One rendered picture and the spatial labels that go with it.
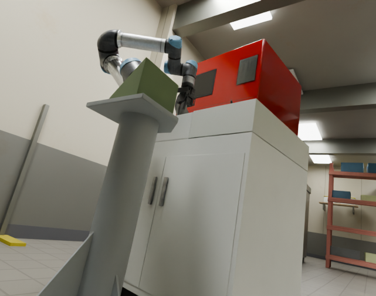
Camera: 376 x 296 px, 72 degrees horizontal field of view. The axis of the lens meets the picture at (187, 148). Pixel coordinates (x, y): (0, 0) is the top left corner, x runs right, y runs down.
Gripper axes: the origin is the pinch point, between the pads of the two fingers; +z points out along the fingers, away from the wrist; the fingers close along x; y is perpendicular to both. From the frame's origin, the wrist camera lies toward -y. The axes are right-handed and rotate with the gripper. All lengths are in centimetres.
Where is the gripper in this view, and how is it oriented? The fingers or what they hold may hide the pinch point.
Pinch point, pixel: (178, 115)
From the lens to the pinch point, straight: 146.0
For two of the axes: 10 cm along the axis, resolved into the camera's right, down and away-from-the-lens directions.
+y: 6.7, 3.2, 6.8
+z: -1.8, 9.5, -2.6
